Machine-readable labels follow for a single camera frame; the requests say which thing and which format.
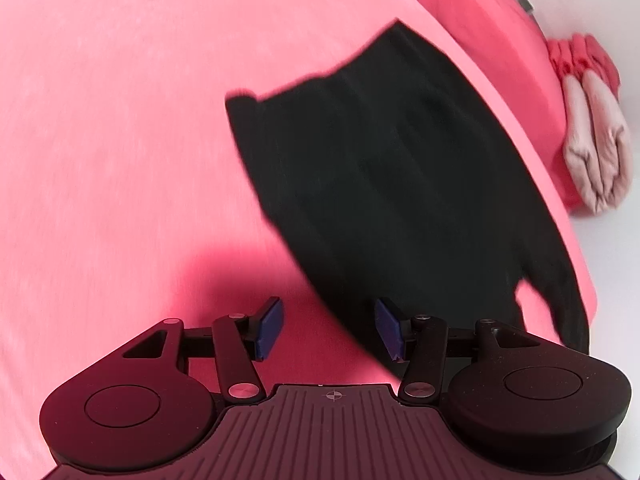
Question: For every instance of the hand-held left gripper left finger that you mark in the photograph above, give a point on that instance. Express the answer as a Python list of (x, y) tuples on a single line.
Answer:
[(270, 327)]

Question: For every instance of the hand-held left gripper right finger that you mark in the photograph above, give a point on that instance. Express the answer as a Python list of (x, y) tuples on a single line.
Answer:
[(389, 327)]

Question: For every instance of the black pants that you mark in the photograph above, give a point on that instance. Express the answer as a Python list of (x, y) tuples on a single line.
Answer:
[(375, 185)]

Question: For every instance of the pink bed blanket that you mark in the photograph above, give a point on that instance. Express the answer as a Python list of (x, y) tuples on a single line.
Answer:
[(125, 135)]

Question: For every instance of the folded pale pink blanket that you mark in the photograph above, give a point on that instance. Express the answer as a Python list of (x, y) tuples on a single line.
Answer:
[(595, 160)]

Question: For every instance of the red bed sheet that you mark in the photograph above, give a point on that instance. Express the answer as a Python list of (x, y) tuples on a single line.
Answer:
[(490, 60)]

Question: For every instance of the crumpled red cloth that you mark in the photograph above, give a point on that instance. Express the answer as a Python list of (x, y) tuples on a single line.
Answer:
[(575, 52)]

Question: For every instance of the small grey device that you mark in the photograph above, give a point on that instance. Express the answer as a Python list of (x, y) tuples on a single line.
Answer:
[(526, 4)]

